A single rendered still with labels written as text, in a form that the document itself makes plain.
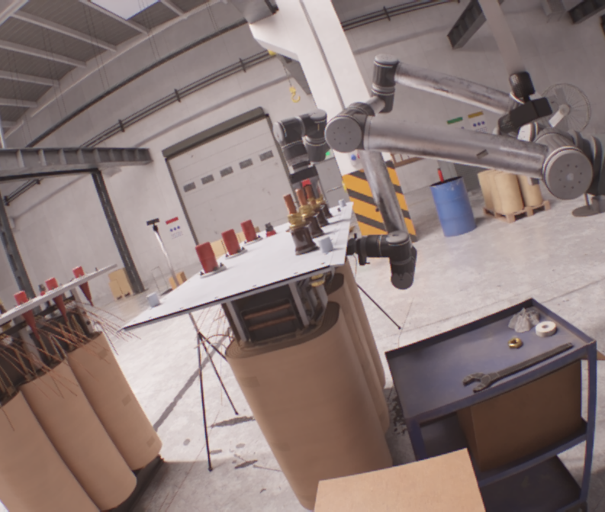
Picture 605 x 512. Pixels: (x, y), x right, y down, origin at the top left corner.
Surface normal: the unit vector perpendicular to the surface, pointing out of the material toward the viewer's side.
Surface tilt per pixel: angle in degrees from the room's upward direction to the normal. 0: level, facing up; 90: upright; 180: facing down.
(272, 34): 90
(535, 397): 90
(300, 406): 90
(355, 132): 104
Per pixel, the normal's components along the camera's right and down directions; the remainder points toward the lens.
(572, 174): -0.32, 0.51
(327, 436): -0.15, 0.23
